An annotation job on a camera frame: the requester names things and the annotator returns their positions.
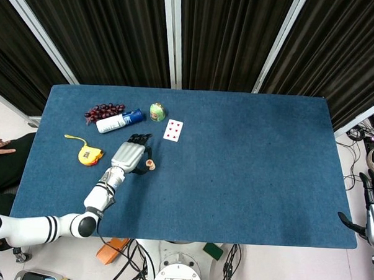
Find black pleated curtain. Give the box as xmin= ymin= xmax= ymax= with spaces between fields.
xmin=0 ymin=0 xmax=73 ymax=119
xmin=9 ymin=0 xmax=175 ymax=90
xmin=176 ymin=0 xmax=297 ymax=95
xmin=258 ymin=0 xmax=374 ymax=133

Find grey aluminium frame post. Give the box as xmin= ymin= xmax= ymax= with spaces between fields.
xmin=332 ymin=93 xmax=374 ymax=139
xmin=0 ymin=88 xmax=43 ymax=128
xmin=252 ymin=0 xmax=309 ymax=96
xmin=0 ymin=0 xmax=84 ymax=85
xmin=159 ymin=0 xmax=186 ymax=90

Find grey device case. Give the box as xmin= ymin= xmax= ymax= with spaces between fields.
xmin=12 ymin=268 xmax=73 ymax=280

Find yellow tape measure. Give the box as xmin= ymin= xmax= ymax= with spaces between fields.
xmin=63 ymin=134 xmax=106 ymax=168

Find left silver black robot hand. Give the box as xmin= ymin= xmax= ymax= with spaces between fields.
xmin=110 ymin=131 xmax=159 ymax=177

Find green matryoshka doll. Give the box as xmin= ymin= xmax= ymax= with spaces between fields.
xmin=149 ymin=102 xmax=167 ymax=123

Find orange box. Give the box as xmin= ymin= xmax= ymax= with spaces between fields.
xmin=95 ymin=237 xmax=130 ymax=267

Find bystander black trousers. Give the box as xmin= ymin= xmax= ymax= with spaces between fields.
xmin=0 ymin=131 xmax=37 ymax=216

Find black cable bundle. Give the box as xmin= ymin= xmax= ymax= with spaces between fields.
xmin=94 ymin=229 xmax=159 ymax=280
xmin=216 ymin=242 xmax=243 ymax=280

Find tangled floor cables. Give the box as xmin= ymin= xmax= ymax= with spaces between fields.
xmin=333 ymin=117 xmax=374 ymax=194

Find green block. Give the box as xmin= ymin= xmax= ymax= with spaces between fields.
xmin=202 ymin=242 xmax=225 ymax=262

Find dark red grape bunch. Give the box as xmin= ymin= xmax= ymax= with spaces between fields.
xmin=83 ymin=102 xmax=127 ymax=128

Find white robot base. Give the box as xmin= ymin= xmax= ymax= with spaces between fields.
xmin=152 ymin=240 xmax=216 ymax=280

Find chair caster wheel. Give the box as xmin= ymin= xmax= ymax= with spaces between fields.
xmin=12 ymin=246 xmax=33 ymax=263

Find white blue cylindrical can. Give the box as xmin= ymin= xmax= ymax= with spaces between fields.
xmin=96 ymin=107 xmax=145 ymax=136

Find six of hearts card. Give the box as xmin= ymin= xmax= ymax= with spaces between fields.
xmin=162 ymin=118 xmax=184 ymax=143

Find blue felt table cloth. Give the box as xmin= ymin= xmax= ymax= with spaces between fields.
xmin=9 ymin=82 xmax=365 ymax=250

